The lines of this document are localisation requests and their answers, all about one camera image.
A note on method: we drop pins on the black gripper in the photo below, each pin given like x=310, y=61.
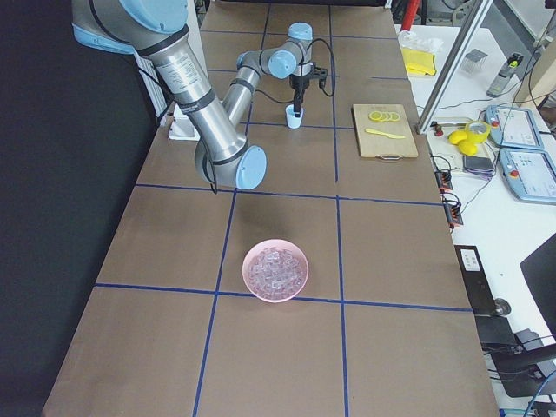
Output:
x=298, y=82

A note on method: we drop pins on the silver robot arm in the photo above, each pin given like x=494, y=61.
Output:
x=158, y=31

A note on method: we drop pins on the light blue plastic cup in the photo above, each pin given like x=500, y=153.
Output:
x=293, y=118

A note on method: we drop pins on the pink bowl of ice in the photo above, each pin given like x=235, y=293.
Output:
x=275, y=270

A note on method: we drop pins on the yellow plastic knife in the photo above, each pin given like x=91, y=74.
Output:
x=383, y=133

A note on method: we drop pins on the wooden cutting board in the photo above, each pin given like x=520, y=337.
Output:
x=381, y=147

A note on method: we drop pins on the yellow cloth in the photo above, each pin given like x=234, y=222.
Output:
x=419, y=62

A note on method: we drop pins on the whole yellow lemon upper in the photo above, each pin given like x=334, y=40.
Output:
x=457, y=136

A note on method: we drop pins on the whole yellow lemon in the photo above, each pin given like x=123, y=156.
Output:
x=457, y=136
x=467, y=148

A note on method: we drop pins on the whole yellow lemon lower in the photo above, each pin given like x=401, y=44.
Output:
x=467, y=148

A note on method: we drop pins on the yellow tape roll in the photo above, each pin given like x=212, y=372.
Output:
x=477, y=131

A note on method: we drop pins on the purple notebook stack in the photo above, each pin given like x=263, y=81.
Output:
x=482, y=167

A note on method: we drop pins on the upper teach pendant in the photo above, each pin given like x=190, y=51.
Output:
x=513, y=127

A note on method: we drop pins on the teach pendant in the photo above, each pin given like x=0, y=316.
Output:
x=513, y=127
x=530, y=174

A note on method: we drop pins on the grey handheld device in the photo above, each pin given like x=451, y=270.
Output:
x=504, y=75

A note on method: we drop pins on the lower teach pendant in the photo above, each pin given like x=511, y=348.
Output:
x=530, y=174

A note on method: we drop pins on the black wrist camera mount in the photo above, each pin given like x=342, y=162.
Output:
x=321, y=75

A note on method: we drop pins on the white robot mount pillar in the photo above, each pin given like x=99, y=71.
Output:
x=182, y=128

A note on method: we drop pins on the aluminium frame post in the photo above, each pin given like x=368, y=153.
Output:
x=472, y=23

